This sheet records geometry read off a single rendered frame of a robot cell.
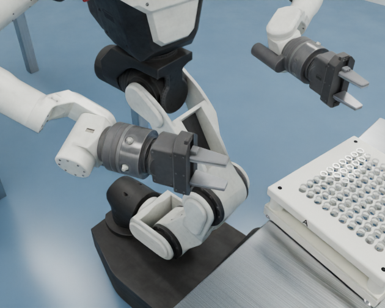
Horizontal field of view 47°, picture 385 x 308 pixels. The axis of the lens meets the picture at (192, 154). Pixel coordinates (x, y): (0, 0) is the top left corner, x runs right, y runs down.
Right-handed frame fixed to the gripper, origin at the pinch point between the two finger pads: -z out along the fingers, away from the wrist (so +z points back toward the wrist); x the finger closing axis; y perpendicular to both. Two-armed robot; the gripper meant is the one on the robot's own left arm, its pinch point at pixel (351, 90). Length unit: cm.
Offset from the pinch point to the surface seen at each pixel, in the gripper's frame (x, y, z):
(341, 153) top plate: 5.7, 10.4, -9.7
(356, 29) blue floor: 102, -201, 166
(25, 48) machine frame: 84, 32, 224
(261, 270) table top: 12.9, 35.9, -19.8
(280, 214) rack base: 10.3, 27.1, -13.4
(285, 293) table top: 12.9, 35.1, -25.3
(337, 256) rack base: 10.3, 24.8, -25.2
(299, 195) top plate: 5.7, 24.6, -14.5
